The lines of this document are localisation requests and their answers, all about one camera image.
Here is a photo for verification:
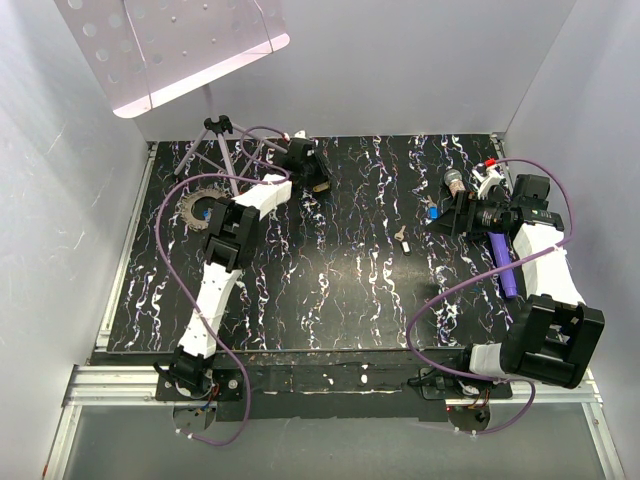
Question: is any white perforated music stand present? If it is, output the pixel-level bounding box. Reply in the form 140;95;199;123
46;1;289;173

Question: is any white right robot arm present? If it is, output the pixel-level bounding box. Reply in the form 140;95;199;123
428;174;605;398

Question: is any silver key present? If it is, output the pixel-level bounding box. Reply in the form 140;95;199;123
394;225;406;242

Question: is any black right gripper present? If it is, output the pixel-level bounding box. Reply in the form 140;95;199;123
424;190;508;239

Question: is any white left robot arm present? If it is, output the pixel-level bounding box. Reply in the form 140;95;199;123
156;131;331;400

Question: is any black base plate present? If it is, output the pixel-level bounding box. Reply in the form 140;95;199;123
153;349;512;422

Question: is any aluminium rail frame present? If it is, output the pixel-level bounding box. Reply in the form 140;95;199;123
45;134;625;479

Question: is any blue key tag with key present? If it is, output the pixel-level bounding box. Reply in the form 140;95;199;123
426;196;440;220

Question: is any purple toy microphone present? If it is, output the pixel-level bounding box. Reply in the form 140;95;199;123
444;169;518;299

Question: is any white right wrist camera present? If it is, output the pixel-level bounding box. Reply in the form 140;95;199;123
472;158;505;199

